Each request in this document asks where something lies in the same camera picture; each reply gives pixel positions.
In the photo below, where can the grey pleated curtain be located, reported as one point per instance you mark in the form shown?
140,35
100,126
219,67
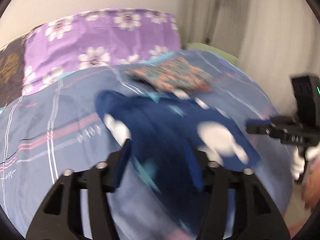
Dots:
273,40

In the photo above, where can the floral folded clothes stack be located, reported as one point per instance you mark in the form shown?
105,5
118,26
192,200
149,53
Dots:
171,75

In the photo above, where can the black floor lamp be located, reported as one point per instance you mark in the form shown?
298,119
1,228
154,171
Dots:
212,21

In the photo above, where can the dark tree print pillow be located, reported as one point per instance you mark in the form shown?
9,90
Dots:
12,71

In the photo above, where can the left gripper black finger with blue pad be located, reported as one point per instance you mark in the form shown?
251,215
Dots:
220,190
79,197
255,126

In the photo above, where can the blue plaid love bedsheet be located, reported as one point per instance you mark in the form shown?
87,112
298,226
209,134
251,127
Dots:
57,128

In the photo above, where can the black camera box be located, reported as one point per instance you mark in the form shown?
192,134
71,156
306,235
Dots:
306,92

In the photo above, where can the white gloved right hand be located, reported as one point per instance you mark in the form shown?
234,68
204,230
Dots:
301,158

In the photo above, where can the navy fleece star garment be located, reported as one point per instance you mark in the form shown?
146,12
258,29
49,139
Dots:
164,131

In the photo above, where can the purple floral pillow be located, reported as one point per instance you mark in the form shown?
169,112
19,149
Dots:
94,39

